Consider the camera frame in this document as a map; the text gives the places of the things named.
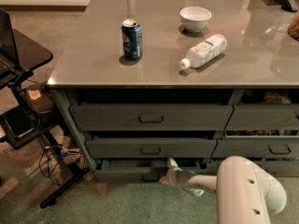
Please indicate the white bowl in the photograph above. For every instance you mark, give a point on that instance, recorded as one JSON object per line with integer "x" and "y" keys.
{"x": 194, "y": 19}

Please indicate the grey drawer cabinet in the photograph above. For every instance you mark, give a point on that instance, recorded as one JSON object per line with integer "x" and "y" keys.
{"x": 258, "y": 67}

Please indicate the brown bag under stand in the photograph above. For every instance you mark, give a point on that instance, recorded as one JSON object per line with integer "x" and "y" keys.
{"x": 38, "y": 98}

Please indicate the black laptop stand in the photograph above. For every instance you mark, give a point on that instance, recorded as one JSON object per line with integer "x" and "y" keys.
{"x": 33, "y": 56}

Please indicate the black laptop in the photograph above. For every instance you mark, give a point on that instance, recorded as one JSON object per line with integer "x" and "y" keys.
{"x": 8, "y": 51}

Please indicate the white plastic bottle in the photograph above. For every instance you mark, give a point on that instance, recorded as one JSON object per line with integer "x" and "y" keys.
{"x": 204, "y": 52}

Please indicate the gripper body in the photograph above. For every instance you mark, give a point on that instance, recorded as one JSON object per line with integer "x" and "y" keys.
{"x": 177, "y": 175}

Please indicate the brown object at counter edge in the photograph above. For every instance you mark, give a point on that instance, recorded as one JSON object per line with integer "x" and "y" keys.
{"x": 293, "y": 29}

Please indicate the grey drawer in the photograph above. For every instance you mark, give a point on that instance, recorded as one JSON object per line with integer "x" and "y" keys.
{"x": 274, "y": 168}
{"x": 130, "y": 170}
{"x": 264, "y": 117}
{"x": 150, "y": 147}
{"x": 258, "y": 147}
{"x": 150, "y": 117}

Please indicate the blue soda can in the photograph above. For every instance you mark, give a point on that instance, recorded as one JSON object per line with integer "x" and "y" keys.
{"x": 131, "y": 31}

